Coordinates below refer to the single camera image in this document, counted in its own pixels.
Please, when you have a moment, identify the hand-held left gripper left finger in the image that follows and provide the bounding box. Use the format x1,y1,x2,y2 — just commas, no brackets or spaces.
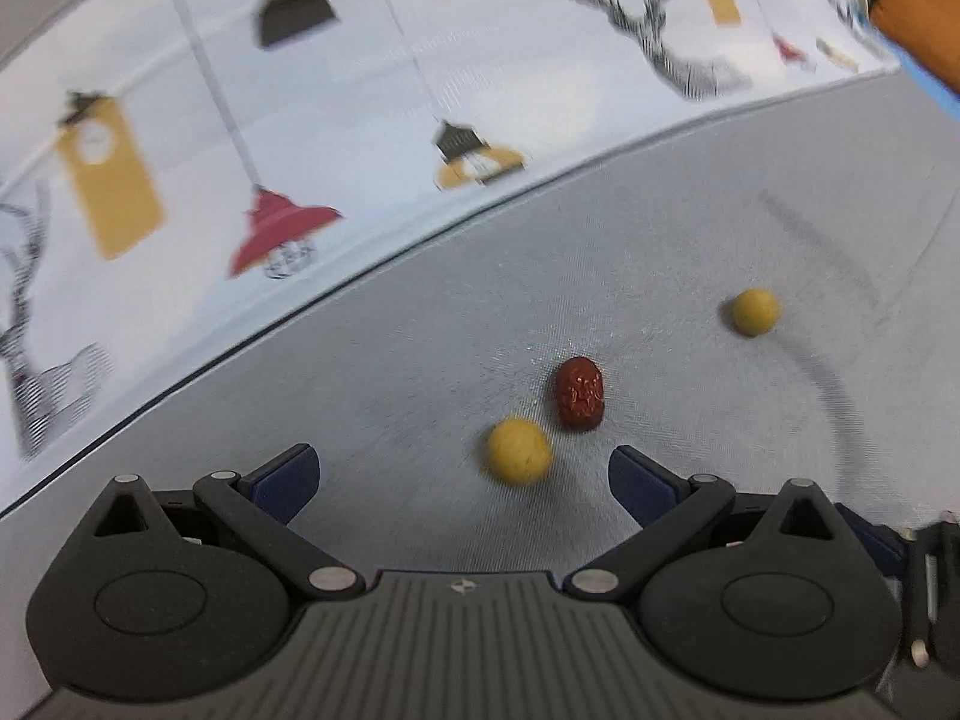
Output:
60,444,366,602

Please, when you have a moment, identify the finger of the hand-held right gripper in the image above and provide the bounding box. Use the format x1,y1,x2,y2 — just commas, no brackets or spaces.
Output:
836,504,960,672

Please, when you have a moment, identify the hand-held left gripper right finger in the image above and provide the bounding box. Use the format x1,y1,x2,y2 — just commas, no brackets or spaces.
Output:
562,445,871,602

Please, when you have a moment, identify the red date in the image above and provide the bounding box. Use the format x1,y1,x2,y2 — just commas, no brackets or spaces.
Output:
555,356,606,434

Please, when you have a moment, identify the small yellow round fruit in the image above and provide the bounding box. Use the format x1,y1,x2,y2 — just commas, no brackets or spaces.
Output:
484,418,554,486
731,289,781,337

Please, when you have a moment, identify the deer print blanket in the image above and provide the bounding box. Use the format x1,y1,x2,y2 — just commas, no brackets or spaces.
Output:
0,0,912,511

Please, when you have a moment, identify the orange cushion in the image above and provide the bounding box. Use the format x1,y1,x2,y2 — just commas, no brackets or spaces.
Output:
866,0,960,98

